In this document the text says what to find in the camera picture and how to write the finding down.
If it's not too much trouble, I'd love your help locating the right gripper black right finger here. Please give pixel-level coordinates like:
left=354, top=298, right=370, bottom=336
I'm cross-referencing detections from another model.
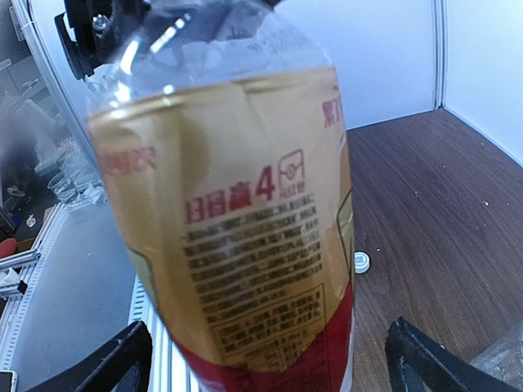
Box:
left=385, top=317, right=516, bottom=391

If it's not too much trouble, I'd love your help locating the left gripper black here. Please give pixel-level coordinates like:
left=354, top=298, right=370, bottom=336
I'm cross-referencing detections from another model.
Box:
left=54, top=0, right=151, bottom=80

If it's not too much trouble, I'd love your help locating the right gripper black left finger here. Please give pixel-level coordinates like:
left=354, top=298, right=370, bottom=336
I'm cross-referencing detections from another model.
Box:
left=31, top=321, right=153, bottom=391

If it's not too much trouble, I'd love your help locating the clear plastic bottle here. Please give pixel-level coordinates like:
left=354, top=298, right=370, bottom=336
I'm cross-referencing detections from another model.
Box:
left=471, top=328, right=522, bottom=389

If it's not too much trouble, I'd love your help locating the white cap of tea bottle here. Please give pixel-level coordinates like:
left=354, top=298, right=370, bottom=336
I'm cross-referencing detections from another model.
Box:
left=354, top=252, right=370, bottom=274

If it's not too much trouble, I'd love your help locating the amber tea bottle red label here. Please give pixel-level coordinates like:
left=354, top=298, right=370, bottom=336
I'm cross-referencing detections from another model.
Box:
left=87, top=1, right=354, bottom=391

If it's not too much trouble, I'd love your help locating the white smartphone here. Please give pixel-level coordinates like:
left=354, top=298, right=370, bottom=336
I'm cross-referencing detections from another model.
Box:
left=0, top=371, right=17, bottom=392

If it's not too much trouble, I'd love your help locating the red round object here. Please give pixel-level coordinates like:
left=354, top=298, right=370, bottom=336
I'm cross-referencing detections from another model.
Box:
left=0, top=238, right=17, bottom=258

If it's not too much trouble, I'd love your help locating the front aluminium rail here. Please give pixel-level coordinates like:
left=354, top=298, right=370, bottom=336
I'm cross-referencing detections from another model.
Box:
left=1, top=203, right=199, bottom=391

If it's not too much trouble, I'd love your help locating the left aluminium frame post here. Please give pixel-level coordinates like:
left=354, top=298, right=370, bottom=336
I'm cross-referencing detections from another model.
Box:
left=12, top=1, right=97, bottom=168

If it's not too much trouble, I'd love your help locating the aluminium frame post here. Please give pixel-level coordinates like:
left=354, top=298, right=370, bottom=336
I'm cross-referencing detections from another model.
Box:
left=12, top=1, right=97, bottom=168
left=431, top=0, right=448, bottom=109

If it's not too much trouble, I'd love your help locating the right aluminium frame post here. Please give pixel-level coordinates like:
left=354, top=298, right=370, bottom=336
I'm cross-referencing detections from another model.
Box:
left=431, top=0, right=448, bottom=109

